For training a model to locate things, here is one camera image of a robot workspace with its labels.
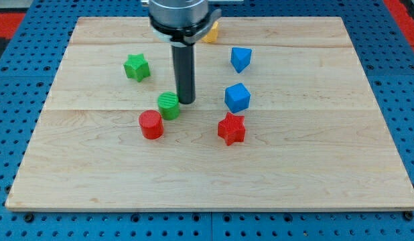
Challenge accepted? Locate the blue cube block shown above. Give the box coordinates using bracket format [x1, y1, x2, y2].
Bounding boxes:
[224, 83, 251, 113]

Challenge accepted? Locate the red star block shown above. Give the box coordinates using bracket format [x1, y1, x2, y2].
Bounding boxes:
[218, 112, 246, 146]

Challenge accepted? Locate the red cylinder block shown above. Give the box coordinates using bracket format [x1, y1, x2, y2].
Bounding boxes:
[139, 110, 164, 139]

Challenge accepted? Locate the yellow block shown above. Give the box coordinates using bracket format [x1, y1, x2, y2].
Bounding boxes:
[202, 21, 219, 43]

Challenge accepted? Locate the green cylinder block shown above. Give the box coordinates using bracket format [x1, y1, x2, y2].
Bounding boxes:
[157, 92, 180, 121]

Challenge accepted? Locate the light wooden board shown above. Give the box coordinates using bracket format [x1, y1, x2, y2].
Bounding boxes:
[5, 17, 414, 212]

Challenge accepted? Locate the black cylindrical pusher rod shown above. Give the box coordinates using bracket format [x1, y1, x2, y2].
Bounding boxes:
[171, 46, 196, 104]

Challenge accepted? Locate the blue triangular block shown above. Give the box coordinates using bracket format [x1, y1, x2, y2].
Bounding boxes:
[230, 47, 253, 73]

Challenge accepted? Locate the green star block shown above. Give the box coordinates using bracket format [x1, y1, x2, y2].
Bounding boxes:
[123, 54, 151, 82]

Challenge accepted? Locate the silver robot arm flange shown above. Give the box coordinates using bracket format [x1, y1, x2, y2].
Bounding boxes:
[141, 0, 243, 48]

